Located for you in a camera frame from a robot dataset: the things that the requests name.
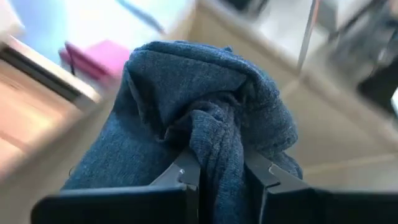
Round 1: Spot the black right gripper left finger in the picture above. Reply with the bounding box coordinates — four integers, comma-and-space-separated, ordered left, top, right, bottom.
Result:
30, 149, 201, 224

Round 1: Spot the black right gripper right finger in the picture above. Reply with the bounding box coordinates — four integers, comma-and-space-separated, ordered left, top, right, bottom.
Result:
244, 151, 398, 224

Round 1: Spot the dark navy garment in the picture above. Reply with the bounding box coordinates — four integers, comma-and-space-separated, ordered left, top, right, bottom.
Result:
62, 40, 304, 224

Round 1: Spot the red flat mat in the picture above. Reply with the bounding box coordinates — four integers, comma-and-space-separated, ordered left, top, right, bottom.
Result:
58, 39, 131, 82

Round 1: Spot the white floor stand with pole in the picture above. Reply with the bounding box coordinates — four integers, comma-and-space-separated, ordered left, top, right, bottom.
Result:
297, 0, 320, 73

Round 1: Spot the grey metal desk frame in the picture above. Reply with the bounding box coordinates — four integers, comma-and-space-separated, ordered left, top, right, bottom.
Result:
326, 0, 398, 114

